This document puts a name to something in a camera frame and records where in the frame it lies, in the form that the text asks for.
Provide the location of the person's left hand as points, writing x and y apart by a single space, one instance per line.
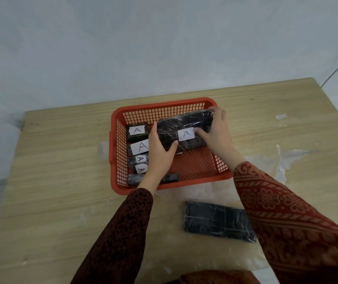
158 159

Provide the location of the person's right hand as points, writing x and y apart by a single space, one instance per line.
220 138

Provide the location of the person's left thumb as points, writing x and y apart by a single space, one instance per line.
171 147

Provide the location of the person's right thumb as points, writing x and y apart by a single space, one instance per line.
202 133

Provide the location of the large black block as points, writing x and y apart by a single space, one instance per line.
172 127

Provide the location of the person's left forearm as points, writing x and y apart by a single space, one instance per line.
118 236

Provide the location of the person's right forearm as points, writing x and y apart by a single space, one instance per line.
290 221

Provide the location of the red plastic mesh basket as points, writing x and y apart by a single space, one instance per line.
195 167

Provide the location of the small black wrapped block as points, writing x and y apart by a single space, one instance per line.
137 131
139 147
141 159
141 169

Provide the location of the long thin black wrapped block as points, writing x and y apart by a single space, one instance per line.
133 179

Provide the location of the clear plastic film sheet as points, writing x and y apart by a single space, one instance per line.
210 192

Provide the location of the white tape scrap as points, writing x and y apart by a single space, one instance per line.
281 116

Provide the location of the flat black wrapped block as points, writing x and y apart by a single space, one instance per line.
216 220

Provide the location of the person's red patterned clothing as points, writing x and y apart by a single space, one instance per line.
216 278

